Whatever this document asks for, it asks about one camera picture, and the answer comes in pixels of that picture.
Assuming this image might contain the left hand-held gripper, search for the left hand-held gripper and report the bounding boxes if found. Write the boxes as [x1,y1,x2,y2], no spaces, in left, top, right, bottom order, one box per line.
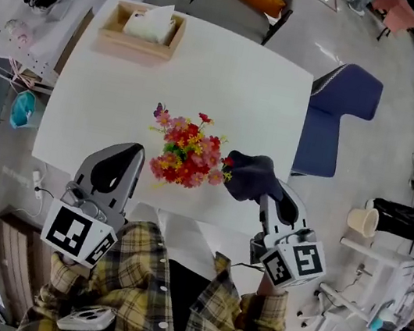
[36,129,148,275]

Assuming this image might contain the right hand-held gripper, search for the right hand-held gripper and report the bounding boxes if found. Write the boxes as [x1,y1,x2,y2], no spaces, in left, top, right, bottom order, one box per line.
[243,177,341,297]

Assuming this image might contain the dark blue wiping cloth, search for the dark blue wiping cloth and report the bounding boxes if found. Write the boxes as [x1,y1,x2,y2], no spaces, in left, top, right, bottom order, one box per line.
[219,148,291,209]

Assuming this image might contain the red pink flower bouquet pot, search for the red pink flower bouquet pot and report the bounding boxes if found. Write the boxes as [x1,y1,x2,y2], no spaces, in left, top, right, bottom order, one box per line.
[138,101,244,201]

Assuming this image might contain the person's left forearm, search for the person's left forearm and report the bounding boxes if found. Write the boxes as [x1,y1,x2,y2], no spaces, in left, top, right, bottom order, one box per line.
[36,249,96,311]

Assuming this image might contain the person's right forearm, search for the person's right forearm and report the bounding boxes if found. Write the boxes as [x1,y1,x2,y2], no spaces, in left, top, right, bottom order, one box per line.
[233,273,294,331]

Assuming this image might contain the white power strip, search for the white power strip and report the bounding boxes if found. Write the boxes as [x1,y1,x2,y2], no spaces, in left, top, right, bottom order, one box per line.
[27,168,48,201]

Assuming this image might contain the blue chair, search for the blue chair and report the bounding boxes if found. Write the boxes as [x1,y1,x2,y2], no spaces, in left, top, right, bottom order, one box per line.
[291,55,387,188]

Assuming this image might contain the person's white trousers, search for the person's white trousers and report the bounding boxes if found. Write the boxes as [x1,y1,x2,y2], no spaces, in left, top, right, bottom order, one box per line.
[121,202,261,288]

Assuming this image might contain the teal waste bin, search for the teal waste bin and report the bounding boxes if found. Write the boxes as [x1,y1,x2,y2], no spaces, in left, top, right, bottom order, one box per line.
[7,87,39,133]

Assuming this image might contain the white side table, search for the white side table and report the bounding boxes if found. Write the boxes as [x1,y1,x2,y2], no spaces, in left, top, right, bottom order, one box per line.
[327,235,414,329]

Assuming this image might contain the person's plaid shirt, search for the person's plaid shirt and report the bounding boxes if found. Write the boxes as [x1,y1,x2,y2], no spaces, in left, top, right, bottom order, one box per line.
[17,202,346,331]

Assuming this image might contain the wooden slatted board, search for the wooden slatted board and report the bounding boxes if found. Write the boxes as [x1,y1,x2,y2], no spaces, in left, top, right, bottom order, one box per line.
[0,205,60,326]

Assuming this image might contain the white metal shelf rack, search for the white metal shelf rack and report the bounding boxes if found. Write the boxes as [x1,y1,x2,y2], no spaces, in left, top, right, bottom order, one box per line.
[0,0,170,112]

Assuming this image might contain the wooden tissue box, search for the wooden tissue box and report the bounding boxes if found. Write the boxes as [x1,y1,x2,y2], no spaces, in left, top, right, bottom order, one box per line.
[95,0,189,64]

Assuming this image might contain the white smartphone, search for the white smartphone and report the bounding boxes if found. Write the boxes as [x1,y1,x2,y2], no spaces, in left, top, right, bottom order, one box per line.
[55,299,118,331]

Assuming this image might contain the white and teal bottle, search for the white and teal bottle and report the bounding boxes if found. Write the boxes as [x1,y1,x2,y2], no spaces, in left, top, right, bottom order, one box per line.
[367,304,399,331]

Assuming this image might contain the white tissue pack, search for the white tissue pack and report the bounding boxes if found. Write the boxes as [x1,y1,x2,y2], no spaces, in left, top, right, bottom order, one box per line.
[121,0,180,47]

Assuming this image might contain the grey chair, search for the grey chair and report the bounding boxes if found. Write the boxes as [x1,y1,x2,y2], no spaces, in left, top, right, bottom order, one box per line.
[140,0,296,51]

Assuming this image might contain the pink fabric chair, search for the pink fabric chair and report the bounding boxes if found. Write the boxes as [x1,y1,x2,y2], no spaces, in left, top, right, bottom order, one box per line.
[366,0,414,47]

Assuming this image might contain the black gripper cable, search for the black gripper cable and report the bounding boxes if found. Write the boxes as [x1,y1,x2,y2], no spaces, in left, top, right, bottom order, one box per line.
[230,259,266,275]

